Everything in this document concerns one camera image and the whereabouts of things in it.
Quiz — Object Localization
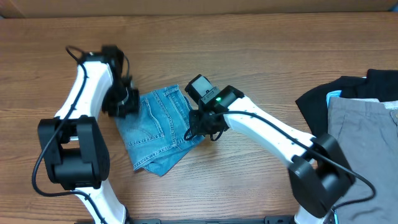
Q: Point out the light blue jeans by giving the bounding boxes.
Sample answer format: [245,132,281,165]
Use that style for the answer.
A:
[115,85,205,177]

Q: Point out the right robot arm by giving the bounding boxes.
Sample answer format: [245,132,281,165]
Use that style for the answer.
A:
[184,75,355,223]

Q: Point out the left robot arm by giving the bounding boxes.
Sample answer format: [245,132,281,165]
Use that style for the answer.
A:
[31,45,140,223]

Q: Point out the bright blue garment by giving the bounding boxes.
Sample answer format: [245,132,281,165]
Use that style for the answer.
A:
[326,90,342,107]

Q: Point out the cardboard backboard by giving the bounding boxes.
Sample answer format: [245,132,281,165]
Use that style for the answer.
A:
[1,0,397,18]

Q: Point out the grey garment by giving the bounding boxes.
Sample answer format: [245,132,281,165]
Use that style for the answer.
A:
[328,97,397,223]

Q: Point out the black garment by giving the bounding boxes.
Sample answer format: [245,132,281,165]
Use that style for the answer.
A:
[295,69,397,136]

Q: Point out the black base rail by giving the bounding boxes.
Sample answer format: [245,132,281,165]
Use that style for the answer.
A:
[126,215,295,224]

